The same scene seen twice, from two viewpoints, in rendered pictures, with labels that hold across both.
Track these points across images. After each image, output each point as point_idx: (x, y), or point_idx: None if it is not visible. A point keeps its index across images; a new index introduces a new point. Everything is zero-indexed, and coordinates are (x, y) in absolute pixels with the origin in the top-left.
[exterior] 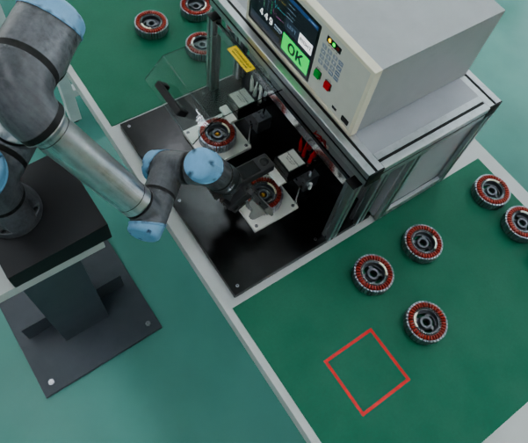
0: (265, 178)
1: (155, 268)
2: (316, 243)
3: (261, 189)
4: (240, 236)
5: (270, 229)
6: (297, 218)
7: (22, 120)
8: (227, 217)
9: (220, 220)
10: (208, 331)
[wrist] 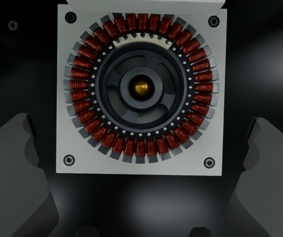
0: (94, 41)
1: None
2: None
3: (121, 82)
4: (201, 211)
5: (232, 129)
6: (246, 37)
7: None
8: (133, 209)
9: (128, 233)
10: None
